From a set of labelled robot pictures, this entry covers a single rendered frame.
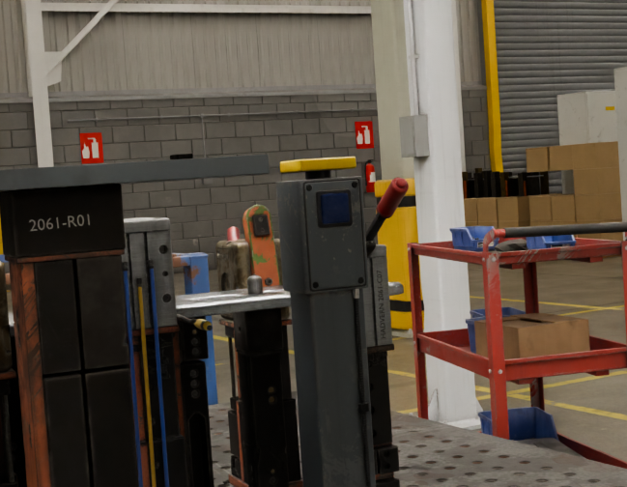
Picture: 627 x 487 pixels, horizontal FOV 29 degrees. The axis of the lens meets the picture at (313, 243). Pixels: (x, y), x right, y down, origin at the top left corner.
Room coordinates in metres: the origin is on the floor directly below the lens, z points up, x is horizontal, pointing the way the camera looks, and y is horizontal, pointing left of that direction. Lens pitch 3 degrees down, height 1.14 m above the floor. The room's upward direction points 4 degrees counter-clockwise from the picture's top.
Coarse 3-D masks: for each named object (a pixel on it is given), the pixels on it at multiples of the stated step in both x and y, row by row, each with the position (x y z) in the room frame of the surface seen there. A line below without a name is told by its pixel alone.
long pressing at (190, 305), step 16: (272, 288) 1.60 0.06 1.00; (400, 288) 1.53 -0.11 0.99; (176, 304) 1.42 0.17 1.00; (192, 304) 1.42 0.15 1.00; (208, 304) 1.43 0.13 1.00; (224, 304) 1.43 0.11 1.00; (240, 304) 1.44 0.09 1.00; (256, 304) 1.45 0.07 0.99; (272, 304) 1.45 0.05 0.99; (288, 304) 1.46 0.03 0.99
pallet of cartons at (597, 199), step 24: (576, 144) 14.40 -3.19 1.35; (600, 144) 14.17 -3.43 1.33; (528, 168) 15.11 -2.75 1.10; (552, 168) 14.76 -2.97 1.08; (576, 168) 14.41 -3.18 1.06; (600, 168) 14.16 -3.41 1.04; (576, 192) 14.42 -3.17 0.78; (600, 192) 14.14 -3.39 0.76; (552, 216) 14.81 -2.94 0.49; (576, 216) 14.44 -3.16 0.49; (600, 216) 14.13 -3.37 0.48
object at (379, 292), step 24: (384, 264) 1.39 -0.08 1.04; (384, 288) 1.38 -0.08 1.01; (384, 312) 1.38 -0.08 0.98; (384, 336) 1.38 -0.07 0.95; (384, 360) 1.39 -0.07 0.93; (384, 384) 1.39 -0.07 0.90; (384, 408) 1.39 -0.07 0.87; (384, 432) 1.39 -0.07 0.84; (384, 456) 1.38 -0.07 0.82; (384, 480) 1.39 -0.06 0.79
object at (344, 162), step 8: (296, 160) 1.19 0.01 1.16; (304, 160) 1.18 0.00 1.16; (312, 160) 1.19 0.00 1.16; (320, 160) 1.19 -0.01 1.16; (328, 160) 1.19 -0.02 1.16; (336, 160) 1.20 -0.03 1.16; (344, 160) 1.20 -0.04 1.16; (352, 160) 1.20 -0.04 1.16; (280, 168) 1.23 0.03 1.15; (288, 168) 1.21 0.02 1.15; (296, 168) 1.19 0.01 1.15; (304, 168) 1.18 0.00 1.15; (312, 168) 1.19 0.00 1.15; (320, 168) 1.19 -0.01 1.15; (328, 168) 1.19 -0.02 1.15; (336, 168) 1.20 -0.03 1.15; (344, 168) 1.20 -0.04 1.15; (312, 176) 1.21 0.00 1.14; (320, 176) 1.21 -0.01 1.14; (328, 176) 1.21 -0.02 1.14
